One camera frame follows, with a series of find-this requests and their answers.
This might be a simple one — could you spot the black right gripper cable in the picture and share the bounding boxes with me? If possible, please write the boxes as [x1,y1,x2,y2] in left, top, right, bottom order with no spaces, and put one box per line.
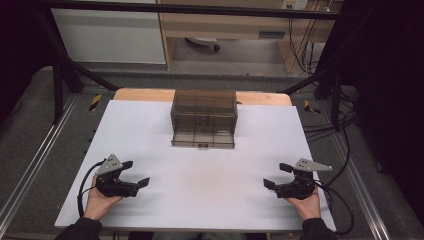
[314,179,355,236]

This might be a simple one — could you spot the black metal stand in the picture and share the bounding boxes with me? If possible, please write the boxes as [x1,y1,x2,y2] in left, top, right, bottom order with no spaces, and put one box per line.
[280,64,346,132]
[35,9,120,125]

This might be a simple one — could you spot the person's right hand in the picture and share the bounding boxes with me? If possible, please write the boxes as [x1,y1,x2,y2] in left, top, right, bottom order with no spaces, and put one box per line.
[285,185,322,221]

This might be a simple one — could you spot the black floor cables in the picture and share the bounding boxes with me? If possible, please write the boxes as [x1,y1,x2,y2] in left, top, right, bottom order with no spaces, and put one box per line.
[302,93,359,188]

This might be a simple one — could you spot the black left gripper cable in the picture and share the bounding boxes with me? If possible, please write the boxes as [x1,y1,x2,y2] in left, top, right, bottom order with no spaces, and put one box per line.
[76,159,107,218]

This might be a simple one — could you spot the white power strip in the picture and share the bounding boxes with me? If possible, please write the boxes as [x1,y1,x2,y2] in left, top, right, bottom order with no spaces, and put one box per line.
[280,0,310,11]

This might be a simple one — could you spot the black frame crossbar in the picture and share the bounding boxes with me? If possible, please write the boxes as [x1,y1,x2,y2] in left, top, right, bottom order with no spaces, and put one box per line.
[39,0,342,21]

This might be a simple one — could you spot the office chair base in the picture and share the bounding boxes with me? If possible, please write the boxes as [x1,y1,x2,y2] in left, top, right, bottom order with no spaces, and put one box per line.
[184,36,221,53]

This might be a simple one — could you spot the white table board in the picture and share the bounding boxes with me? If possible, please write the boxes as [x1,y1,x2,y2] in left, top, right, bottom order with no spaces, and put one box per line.
[54,99,337,233]

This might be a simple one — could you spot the wooden table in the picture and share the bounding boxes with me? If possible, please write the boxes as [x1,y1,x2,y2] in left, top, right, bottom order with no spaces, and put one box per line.
[113,87,293,107]

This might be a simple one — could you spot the wooden desk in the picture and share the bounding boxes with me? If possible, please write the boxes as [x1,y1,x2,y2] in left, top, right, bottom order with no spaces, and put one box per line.
[155,0,345,72]

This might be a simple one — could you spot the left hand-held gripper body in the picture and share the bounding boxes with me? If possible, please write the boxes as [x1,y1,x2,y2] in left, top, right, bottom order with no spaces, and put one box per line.
[95,153,139,198]

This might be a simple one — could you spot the hanging black cables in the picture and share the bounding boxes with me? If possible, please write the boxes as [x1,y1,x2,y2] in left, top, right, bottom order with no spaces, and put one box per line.
[287,17,323,75]

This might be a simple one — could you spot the dark curtain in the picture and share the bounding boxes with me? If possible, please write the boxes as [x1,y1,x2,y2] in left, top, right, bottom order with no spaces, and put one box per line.
[316,0,424,228]
[0,0,56,124]

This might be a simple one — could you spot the white cabinet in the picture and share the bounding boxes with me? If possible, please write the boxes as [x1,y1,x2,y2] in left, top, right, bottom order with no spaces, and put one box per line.
[50,0,167,65]

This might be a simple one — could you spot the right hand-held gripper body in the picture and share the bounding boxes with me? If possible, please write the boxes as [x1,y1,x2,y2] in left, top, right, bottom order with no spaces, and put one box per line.
[274,157,334,201]

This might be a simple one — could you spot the person's left hand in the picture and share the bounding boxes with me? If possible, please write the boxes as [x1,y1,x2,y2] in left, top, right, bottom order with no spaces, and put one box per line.
[82,175,124,222]

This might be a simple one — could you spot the metal floor rail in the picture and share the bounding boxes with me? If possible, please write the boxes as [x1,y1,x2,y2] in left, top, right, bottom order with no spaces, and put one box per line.
[332,132,392,240]
[0,95,80,228]

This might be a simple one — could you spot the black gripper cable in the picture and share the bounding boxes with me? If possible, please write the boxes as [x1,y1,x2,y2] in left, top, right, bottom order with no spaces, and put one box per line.
[314,179,355,236]
[76,159,107,218]

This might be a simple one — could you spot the transparent brown drawer cabinet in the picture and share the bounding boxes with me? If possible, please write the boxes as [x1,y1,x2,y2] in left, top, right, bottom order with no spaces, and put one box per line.
[170,88,239,136]

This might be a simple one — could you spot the transparent brown open drawer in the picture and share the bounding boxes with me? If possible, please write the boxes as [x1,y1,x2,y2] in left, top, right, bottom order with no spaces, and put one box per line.
[170,131,236,150]

